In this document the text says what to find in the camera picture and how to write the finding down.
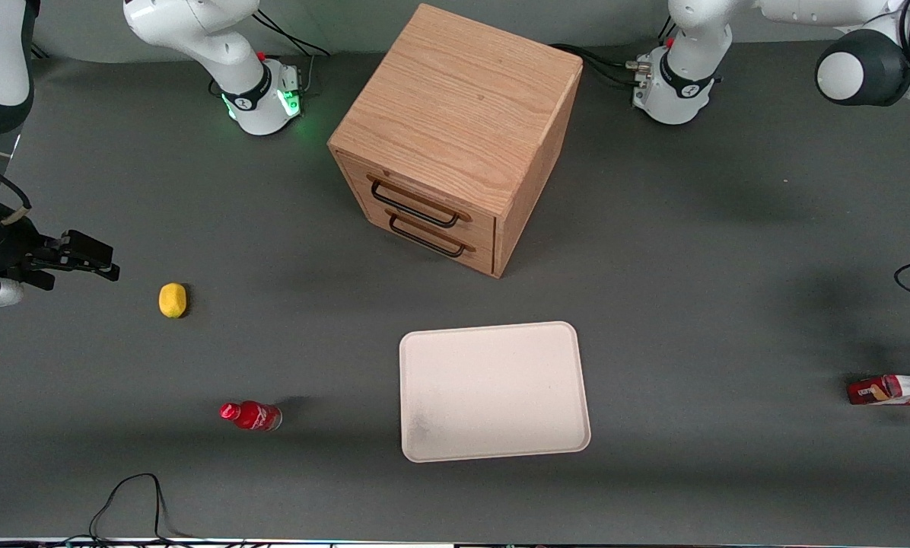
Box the black base cables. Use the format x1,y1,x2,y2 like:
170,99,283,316
550,43,640,90
251,9,331,96

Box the red cookie box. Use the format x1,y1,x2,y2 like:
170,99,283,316
847,373,910,406

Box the white rectangular plastic tray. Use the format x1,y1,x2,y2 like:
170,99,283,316
399,321,592,464

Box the black right base cables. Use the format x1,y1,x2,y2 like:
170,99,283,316
251,9,331,96

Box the black metal drawer handle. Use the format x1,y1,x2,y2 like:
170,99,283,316
367,177,473,228
388,212,476,258

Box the wooden drawer cabinet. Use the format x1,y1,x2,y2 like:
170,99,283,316
328,4,584,279

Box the thin black looped cable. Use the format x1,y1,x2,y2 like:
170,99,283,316
88,473,197,546

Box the red cola bottle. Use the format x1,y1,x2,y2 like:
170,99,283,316
219,400,283,432

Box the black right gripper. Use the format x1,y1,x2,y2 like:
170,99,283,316
0,202,121,292

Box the wooden drawer front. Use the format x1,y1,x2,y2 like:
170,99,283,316
348,196,496,276
336,152,498,246

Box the yellow lemon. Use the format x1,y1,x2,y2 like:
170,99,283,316
158,282,188,319

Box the black left base cables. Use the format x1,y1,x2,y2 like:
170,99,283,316
550,43,640,90

